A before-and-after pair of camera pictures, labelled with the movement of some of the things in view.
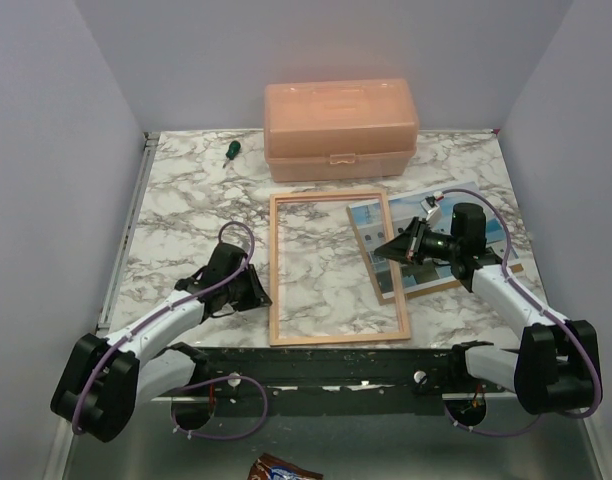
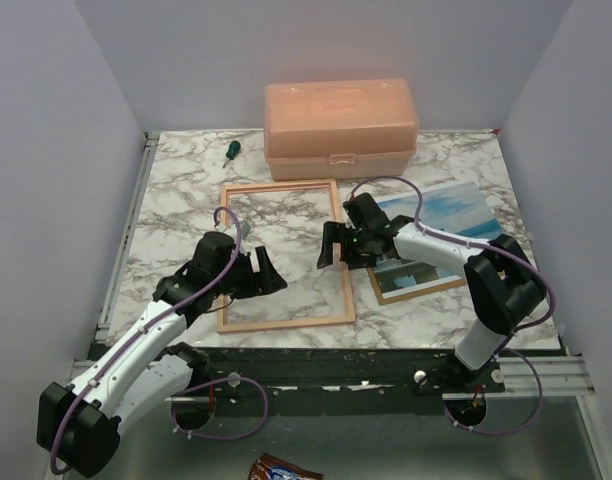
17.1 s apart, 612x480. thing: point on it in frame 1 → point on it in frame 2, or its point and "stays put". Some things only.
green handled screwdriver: (233, 150) stays put
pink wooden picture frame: (274, 200) → (345, 275)
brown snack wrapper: (269, 467) stays put
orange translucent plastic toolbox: (317, 130) stays put
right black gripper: (407, 247) → (337, 233)
